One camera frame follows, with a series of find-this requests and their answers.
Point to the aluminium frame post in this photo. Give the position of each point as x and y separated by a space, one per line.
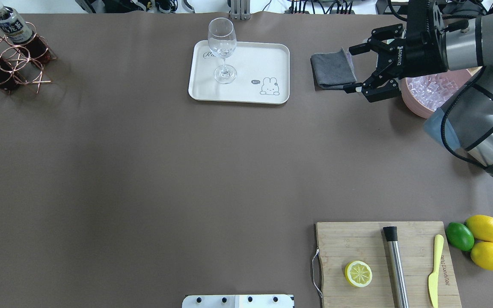
239 9

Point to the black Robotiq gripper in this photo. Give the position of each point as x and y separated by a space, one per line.
422 57

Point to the tea bottle middle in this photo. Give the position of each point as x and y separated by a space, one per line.
21 34

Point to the half lemon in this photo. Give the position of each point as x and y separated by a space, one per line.
358 274

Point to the clear wine glass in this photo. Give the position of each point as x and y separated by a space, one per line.
222 42

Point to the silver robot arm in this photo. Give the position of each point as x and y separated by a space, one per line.
464 123

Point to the lemon one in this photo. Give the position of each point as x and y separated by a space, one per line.
481 227

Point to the copper wire bottle basket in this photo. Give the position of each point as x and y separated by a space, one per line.
26 73

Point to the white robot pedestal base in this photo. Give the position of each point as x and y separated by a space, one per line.
240 301

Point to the yellow plastic knife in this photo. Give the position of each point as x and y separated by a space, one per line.
433 277

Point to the lime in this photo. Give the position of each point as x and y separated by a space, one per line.
459 236

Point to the grey folded cloth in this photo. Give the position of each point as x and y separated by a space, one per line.
334 70

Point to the bamboo cutting board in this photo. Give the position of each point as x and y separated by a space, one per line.
339 243

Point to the steel muddler black tip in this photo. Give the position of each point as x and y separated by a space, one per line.
399 284

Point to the lemon two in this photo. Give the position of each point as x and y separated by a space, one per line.
482 255

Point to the pink bowl with ice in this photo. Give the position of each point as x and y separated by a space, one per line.
423 95

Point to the cream rabbit tray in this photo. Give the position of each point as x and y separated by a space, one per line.
263 74

